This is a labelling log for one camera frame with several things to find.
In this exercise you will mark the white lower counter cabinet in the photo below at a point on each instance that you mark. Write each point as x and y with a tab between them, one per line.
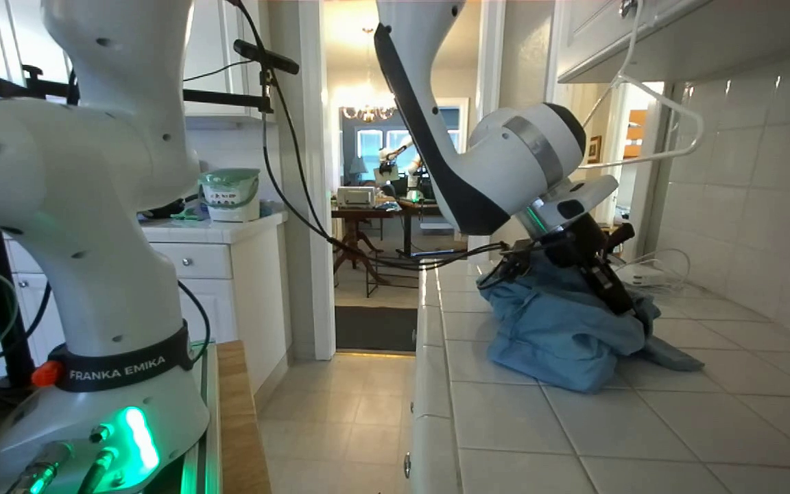
432	460

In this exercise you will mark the white green paint bucket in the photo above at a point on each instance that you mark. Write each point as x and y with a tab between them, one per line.
232	195

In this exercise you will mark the wooden dining table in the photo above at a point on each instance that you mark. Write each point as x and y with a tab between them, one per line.
363	206

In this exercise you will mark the black tripod stand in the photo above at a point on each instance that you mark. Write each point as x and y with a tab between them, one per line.
18	333

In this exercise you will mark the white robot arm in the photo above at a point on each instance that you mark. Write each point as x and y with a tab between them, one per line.
123	401

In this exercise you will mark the white side cabinet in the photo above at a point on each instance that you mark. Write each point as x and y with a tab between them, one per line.
232	267

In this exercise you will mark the white power adapter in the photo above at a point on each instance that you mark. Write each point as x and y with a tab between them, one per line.
643	275

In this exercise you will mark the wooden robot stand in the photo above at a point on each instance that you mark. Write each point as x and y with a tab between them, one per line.
241	448

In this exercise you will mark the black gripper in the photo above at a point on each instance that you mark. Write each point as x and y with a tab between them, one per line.
584	246

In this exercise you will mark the white upper cabinet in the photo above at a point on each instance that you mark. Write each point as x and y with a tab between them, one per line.
669	40

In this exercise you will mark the blue cloth garment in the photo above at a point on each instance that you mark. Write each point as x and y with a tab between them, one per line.
554	331

